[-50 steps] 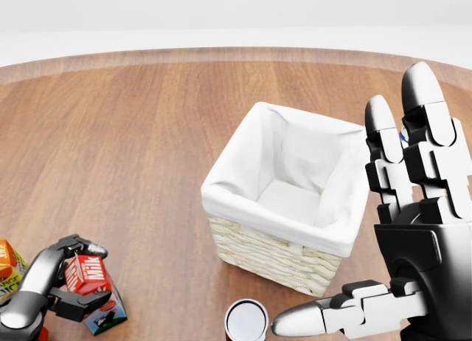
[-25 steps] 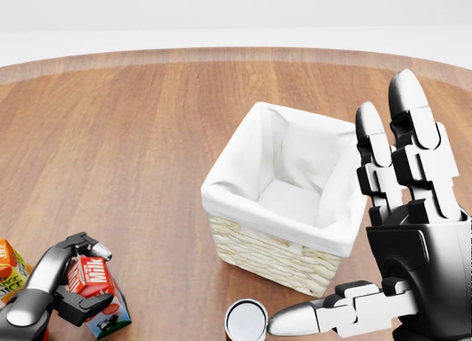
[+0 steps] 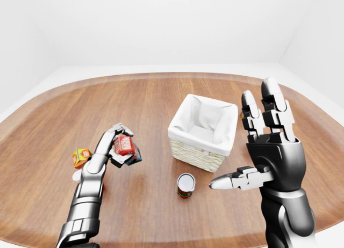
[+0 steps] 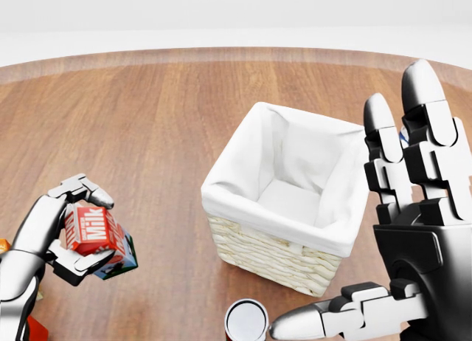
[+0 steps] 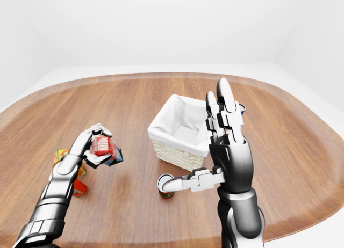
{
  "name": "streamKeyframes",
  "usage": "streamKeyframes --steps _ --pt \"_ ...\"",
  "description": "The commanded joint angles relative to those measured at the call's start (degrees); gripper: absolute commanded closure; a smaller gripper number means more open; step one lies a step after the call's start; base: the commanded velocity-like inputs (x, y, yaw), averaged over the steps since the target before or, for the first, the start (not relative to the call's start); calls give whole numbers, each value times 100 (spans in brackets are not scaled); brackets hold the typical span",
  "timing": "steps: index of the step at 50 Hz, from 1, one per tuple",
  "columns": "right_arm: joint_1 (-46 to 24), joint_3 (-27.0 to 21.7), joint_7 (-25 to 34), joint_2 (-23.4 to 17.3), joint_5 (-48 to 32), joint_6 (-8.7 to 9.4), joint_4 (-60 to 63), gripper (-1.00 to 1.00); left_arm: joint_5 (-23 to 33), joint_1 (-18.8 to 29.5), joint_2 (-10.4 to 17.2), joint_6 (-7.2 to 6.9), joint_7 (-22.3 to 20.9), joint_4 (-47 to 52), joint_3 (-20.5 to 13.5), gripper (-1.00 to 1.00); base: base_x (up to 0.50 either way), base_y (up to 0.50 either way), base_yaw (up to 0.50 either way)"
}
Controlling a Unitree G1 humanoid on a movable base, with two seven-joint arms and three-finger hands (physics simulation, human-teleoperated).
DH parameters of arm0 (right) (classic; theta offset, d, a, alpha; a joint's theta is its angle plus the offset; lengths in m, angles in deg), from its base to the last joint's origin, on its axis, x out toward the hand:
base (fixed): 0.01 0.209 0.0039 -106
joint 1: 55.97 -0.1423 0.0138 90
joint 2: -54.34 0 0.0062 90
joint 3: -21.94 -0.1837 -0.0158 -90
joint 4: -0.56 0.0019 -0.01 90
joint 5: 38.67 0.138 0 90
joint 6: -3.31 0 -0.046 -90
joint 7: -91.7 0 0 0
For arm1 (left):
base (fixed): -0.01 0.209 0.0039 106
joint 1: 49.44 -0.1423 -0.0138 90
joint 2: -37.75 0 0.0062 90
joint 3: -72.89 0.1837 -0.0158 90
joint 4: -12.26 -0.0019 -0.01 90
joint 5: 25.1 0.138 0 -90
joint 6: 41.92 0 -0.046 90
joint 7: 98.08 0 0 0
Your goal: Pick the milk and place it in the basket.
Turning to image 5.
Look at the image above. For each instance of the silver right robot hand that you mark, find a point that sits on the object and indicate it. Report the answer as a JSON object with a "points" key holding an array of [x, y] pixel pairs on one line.
{"points": [[232, 167]]}

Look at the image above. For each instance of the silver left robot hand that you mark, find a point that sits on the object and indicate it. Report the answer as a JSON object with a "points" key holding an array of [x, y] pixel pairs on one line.
{"points": [[82, 143]]}

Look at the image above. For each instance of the red milk carton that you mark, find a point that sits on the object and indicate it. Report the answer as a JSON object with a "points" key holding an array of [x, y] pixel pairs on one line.
{"points": [[100, 146]]}

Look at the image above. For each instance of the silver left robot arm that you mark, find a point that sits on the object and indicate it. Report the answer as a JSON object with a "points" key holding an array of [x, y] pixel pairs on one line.
{"points": [[51, 197]]}

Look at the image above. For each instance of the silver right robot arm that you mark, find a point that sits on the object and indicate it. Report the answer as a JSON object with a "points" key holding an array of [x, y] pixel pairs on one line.
{"points": [[242, 221]]}

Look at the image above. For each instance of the wicker basket with white liner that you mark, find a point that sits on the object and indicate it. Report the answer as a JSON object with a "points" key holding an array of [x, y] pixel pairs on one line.
{"points": [[177, 124]]}

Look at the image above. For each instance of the orange and yellow food box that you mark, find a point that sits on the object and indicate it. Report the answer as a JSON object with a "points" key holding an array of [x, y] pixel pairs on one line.
{"points": [[60, 153]]}

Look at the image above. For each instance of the blue tin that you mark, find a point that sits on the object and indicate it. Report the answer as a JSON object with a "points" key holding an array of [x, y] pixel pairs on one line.
{"points": [[242, 110]]}

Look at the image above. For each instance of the tin with red green label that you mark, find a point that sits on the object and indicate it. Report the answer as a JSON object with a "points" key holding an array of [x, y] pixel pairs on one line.
{"points": [[164, 195]]}

